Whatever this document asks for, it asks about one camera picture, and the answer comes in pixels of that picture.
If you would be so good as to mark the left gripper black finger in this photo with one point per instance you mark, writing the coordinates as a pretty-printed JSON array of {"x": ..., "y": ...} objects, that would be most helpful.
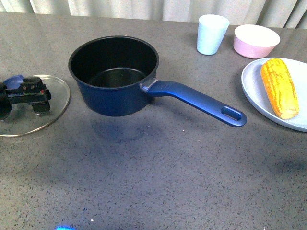
[{"x": 40, "y": 108}]

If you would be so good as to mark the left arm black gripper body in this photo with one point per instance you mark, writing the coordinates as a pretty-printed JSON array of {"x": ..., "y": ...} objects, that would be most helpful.
[{"x": 19, "y": 90}]

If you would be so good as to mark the glass lid with blue knob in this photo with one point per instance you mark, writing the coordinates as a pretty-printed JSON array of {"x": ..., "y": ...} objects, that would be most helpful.
[{"x": 22, "y": 120}]

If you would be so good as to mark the yellow corn cob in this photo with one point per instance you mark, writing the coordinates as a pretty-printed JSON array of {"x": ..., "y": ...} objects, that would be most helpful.
[{"x": 280, "y": 88}]

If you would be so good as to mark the dark blue saucepan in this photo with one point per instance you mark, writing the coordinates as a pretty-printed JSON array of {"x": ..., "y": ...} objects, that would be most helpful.
[{"x": 116, "y": 76}]

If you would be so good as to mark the light blue cup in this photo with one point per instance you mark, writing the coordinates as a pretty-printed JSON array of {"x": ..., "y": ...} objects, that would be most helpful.
[{"x": 211, "y": 31}]

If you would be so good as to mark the grey-blue round plate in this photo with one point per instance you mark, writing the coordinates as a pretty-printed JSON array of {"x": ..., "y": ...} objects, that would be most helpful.
[{"x": 254, "y": 91}]

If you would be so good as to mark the pink bowl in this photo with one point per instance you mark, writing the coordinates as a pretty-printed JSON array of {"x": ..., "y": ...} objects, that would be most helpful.
[{"x": 254, "y": 41}]

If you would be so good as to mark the white curtain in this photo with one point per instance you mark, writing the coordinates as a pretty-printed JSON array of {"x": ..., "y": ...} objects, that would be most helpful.
[{"x": 269, "y": 13}]

